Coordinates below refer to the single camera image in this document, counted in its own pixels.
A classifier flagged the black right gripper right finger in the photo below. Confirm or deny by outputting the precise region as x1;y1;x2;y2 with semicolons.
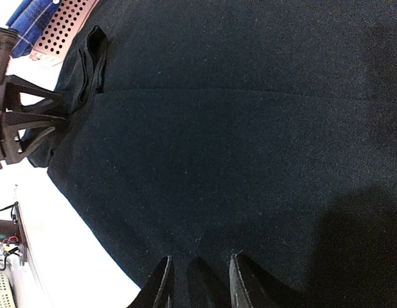
229;254;280;308

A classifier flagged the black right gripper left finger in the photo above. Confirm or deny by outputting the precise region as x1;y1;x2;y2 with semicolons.
128;256;173;308

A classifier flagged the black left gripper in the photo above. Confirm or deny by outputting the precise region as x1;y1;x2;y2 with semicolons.
0;75;67;164

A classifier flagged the black t-shirt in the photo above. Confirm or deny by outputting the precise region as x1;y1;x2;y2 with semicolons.
28;1;397;307

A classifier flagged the blue plaid garment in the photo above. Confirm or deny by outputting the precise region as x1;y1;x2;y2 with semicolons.
6;0;61;58

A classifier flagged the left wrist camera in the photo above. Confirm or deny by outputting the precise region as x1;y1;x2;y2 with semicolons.
0;28;18;84

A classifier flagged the aluminium front rail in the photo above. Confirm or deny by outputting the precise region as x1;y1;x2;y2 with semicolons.
0;245;55;308

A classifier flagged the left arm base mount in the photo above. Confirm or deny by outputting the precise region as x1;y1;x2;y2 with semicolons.
0;201;28;266

